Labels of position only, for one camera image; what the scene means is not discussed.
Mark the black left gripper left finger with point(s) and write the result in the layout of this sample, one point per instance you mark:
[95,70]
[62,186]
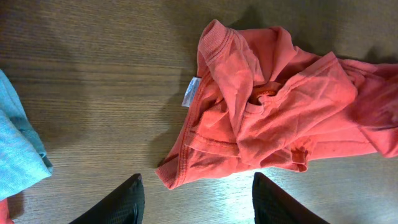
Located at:
[124,205]

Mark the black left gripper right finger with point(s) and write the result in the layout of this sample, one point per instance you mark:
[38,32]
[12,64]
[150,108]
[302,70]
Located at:
[273,205]

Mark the red soccer t-shirt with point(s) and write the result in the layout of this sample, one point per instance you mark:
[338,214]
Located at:
[260,101]

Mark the folded grey t-shirt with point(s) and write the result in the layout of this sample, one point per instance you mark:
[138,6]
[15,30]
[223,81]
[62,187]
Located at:
[24,160]

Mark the folded red t-shirt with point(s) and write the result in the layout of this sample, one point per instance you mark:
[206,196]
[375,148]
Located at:
[4,213]

